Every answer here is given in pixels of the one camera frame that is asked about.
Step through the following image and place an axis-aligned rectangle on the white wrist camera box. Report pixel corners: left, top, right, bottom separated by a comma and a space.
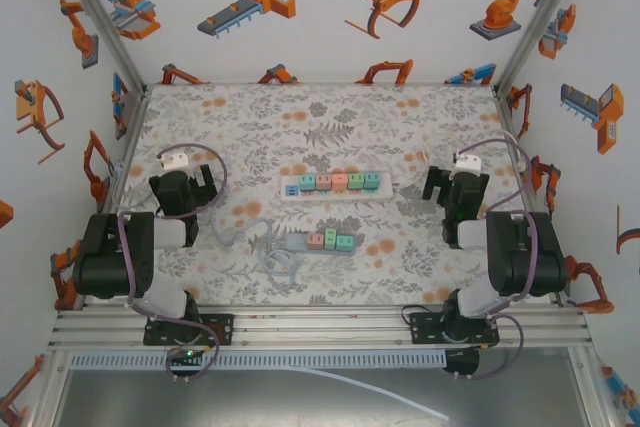
451, 151, 482, 174
157, 153, 191, 172

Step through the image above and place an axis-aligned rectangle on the pale blue power strip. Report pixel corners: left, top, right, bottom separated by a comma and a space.
284, 229, 360, 257

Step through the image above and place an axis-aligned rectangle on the white plastic tube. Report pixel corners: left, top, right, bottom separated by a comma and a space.
298, 367, 450, 422

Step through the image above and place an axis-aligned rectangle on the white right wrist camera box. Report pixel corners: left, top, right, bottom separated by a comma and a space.
451, 151, 482, 174

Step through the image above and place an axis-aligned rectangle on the black controller box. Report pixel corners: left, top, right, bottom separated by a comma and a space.
442, 346, 481, 381

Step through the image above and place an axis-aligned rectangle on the aluminium rail beam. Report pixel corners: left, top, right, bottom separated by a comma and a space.
47, 304, 594, 349

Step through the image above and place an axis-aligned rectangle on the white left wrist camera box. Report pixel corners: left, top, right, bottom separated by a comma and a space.
157, 153, 191, 172

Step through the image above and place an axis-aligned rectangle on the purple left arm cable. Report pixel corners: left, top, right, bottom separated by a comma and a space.
117, 143, 229, 382

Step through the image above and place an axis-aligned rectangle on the controller board with green light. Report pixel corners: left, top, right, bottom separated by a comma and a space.
166, 344, 207, 384

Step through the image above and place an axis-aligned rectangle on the white power strip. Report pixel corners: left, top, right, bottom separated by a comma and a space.
279, 170, 396, 203

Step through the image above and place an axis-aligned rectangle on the white slotted cable duct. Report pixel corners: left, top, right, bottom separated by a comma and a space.
67, 350, 448, 370

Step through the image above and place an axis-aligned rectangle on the aluminium corner post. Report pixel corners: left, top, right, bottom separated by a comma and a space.
493, 0, 594, 94
51, 0, 149, 94

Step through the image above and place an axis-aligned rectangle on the floral table mat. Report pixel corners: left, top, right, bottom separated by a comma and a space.
92, 82, 556, 306

